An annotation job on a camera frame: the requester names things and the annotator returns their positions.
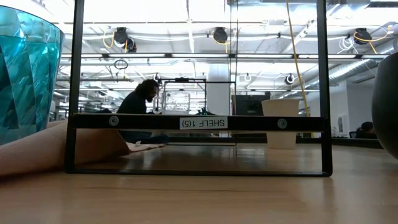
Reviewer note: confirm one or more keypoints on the teal faceted plastic cup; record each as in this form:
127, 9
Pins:
28, 77

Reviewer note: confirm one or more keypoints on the person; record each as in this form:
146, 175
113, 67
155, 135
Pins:
133, 104
367, 129

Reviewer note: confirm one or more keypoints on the silver shelf screw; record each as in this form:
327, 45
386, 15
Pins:
282, 123
113, 120

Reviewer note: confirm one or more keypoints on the black background rig frame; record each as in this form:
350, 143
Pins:
186, 80

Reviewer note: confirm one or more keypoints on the black monitor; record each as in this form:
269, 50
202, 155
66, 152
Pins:
248, 105

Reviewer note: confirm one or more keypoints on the navy blue cloth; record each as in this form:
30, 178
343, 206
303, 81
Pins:
155, 138

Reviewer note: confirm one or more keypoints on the long ceiling light bar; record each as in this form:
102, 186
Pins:
199, 56

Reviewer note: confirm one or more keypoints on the beige cup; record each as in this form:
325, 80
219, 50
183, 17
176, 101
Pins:
280, 107

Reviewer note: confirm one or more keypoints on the clear plastic box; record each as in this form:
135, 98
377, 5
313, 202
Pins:
175, 101

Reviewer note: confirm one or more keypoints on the white shelf label sticker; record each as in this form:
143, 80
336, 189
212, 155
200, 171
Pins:
203, 123

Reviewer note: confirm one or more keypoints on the dark mug orange inside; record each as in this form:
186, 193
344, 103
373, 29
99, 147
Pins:
387, 105

